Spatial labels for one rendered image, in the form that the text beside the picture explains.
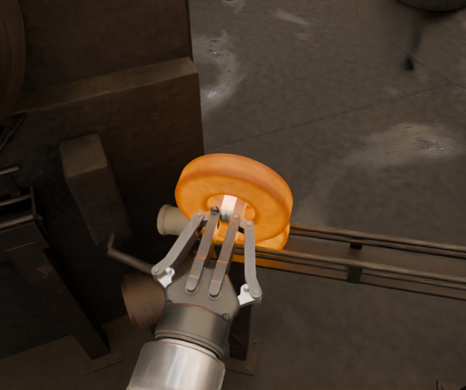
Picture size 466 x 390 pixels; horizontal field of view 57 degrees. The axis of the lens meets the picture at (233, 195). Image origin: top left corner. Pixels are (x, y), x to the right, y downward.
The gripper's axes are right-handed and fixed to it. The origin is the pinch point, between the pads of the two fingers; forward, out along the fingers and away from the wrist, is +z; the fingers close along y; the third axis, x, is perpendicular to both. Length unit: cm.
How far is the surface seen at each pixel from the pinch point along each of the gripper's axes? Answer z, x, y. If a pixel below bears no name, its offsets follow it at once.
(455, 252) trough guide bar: 12.5, -22.8, 37.1
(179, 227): 7.1, -24.4, -12.5
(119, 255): 2.6, -32.5, -24.7
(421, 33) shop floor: 208, -104, 61
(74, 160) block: 9.8, -12.7, -31.4
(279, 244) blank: 7.5, -23.8, 6.5
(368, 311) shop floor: 29, -94, 38
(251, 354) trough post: 6, -92, 3
